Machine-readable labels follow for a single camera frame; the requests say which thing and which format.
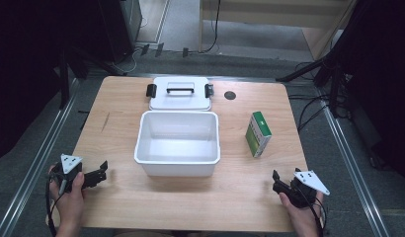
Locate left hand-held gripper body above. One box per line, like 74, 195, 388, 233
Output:
51, 153, 87, 195

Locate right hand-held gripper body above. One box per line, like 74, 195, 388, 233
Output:
280, 167, 331, 209

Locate person's right hand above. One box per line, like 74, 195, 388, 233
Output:
278, 191, 325, 232

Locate person's left hand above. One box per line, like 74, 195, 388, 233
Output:
47, 164, 87, 229

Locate green and white carton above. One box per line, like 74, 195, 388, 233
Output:
244, 111, 274, 159

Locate white plastic storage box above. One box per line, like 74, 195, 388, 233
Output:
133, 110, 222, 178

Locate black metal stand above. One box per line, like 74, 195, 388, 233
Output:
53, 45, 90, 111

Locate black curtain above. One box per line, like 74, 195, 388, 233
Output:
325, 0, 405, 183
0, 0, 125, 164

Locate black tripod stand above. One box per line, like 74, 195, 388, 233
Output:
275, 48, 354, 119

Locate black cabinet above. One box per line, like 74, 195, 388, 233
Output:
97, 0, 143, 64

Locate light wooden furniture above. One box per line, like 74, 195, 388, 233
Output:
198, 0, 358, 61

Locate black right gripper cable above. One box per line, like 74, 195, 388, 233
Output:
297, 186, 328, 237

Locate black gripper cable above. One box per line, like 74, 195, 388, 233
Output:
297, 186, 328, 237
44, 173, 65, 237

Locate metal floor rail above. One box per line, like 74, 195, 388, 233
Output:
0, 78, 81, 237
312, 86, 392, 237

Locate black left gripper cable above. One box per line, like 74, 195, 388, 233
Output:
44, 173, 65, 237

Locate black floor cables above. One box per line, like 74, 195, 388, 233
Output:
286, 60, 354, 133

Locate white lid with black handle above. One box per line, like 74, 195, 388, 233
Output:
145, 76, 215, 113

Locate white floor cable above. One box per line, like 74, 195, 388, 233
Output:
113, 44, 144, 75

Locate black hanging cable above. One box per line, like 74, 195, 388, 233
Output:
199, 0, 222, 54

